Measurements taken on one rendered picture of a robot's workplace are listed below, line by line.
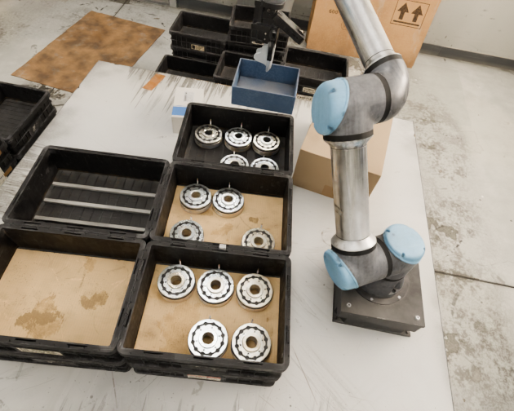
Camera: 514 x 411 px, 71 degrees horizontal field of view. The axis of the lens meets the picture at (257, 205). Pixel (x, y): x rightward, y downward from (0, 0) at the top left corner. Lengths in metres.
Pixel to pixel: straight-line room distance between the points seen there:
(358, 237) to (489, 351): 1.50
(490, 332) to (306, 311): 1.37
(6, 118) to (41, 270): 1.36
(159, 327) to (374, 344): 0.65
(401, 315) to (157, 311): 0.71
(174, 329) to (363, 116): 0.71
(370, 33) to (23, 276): 1.11
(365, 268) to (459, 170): 2.13
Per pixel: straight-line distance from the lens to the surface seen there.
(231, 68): 2.61
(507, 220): 2.92
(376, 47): 0.97
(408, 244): 1.03
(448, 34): 4.15
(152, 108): 1.77
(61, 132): 1.73
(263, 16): 1.22
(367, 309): 1.17
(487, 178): 3.10
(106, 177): 1.33
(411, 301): 1.23
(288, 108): 1.18
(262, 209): 1.21
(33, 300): 1.16
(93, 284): 1.12
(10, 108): 2.48
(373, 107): 0.85
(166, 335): 1.03
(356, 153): 0.86
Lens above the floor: 1.81
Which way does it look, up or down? 54 degrees down
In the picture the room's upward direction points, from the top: 10 degrees clockwise
